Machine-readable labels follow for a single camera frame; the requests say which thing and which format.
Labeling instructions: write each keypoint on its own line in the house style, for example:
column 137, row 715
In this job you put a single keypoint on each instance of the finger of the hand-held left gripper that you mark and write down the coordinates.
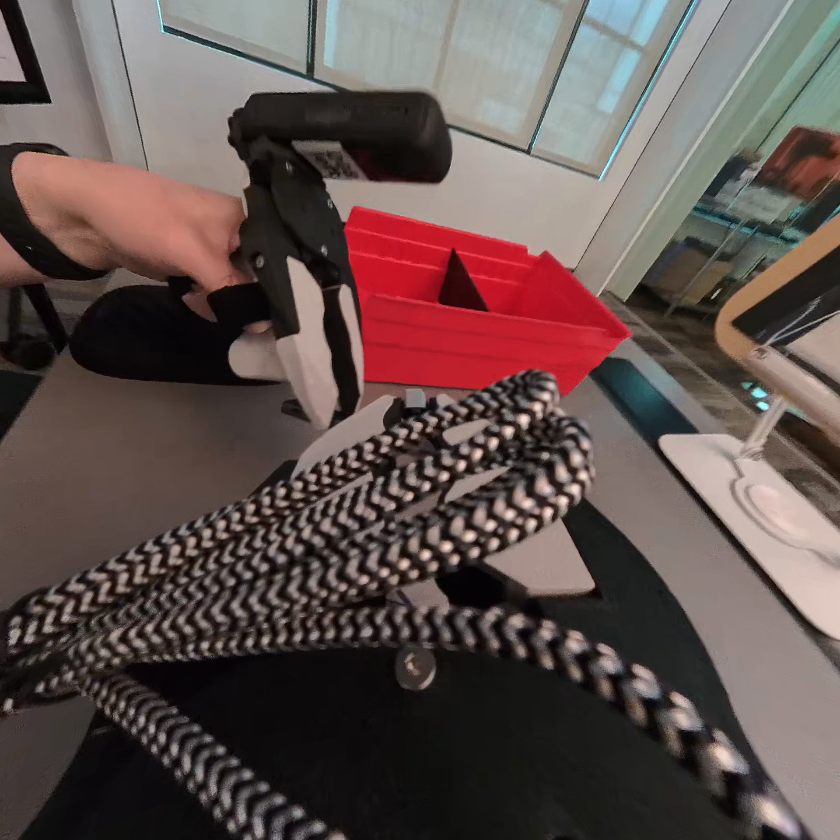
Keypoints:
column 354, row 341
column 312, row 354

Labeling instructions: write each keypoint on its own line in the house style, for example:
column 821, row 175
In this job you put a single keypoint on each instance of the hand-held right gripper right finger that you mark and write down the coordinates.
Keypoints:
column 544, row 564

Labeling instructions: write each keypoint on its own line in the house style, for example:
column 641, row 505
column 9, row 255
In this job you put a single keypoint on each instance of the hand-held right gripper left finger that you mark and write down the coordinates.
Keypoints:
column 348, row 439

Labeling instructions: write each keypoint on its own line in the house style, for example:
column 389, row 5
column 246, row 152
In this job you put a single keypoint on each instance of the person's left forearm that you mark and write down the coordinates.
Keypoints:
column 10, row 266

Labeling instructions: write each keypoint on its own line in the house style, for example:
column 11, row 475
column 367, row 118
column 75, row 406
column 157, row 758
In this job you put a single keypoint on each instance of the person's left hand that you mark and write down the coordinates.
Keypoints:
column 131, row 216

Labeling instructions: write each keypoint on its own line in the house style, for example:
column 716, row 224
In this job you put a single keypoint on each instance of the red plastic bin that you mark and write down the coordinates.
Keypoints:
column 459, row 341

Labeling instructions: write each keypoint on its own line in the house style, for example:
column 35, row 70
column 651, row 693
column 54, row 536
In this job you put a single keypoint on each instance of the black bin divider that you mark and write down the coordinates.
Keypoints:
column 463, row 289

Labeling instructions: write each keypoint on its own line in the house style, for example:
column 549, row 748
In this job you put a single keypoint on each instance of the white door with glass panes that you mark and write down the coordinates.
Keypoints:
column 197, row 98

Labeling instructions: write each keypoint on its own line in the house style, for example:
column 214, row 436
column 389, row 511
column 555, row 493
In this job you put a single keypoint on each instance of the wood framed display on stand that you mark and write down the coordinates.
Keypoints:
column 754, row 544

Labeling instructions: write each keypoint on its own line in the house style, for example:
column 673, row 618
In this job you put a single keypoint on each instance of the black wrist band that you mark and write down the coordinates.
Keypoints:
column 59, row 268

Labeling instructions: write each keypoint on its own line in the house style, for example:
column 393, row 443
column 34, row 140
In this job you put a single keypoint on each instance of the black framed wall picture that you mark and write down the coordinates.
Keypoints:
column 19, row 93

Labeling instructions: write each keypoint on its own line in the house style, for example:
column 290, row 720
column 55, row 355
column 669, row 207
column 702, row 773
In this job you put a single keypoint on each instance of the red wall picture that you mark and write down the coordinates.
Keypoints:
column 800, row 157

